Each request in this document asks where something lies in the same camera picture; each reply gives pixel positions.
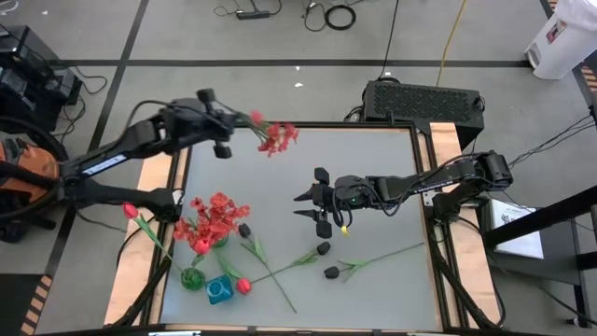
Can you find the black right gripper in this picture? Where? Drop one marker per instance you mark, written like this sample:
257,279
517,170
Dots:
347,193

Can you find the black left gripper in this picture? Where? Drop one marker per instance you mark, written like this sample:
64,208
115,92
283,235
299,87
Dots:
196,123

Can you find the red artificial flower bunch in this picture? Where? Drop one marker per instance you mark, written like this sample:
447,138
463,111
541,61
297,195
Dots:
184,231
277,135
224,210

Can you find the black artificial tulip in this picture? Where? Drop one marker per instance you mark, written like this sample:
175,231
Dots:
323,249
244,230
331,273

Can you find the tall green glass vase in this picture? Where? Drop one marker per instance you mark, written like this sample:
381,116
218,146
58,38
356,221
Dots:
223,242

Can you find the round green glass vase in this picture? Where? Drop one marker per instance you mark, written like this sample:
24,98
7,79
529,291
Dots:
192,280

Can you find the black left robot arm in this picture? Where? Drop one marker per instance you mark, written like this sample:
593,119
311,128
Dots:
140,135

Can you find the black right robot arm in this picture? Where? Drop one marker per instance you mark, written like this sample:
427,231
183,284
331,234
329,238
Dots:
429,184

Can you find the blue square glass vase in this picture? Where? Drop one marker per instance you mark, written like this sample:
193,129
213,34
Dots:
218,290

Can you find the black power strip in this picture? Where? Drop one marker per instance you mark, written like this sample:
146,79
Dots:
252,15

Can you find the grey table mat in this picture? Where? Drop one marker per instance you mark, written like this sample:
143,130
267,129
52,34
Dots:
373,308

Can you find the black computer case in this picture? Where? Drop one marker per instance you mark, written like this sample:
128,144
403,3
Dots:
420,102

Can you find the white paper sheet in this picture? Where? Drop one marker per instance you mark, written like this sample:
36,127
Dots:
517,233

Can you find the orange vacuum cleaner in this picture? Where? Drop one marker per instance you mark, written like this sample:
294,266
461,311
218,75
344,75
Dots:
32,163

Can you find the black equipment stack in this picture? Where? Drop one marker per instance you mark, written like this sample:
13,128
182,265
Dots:
28,79

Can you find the black side stand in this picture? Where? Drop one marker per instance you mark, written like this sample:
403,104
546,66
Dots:
559,252

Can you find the white plastic bin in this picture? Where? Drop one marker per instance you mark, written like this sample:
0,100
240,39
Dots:
564,42

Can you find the black metal table frame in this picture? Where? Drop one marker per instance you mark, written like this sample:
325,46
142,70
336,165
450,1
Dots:
336,124

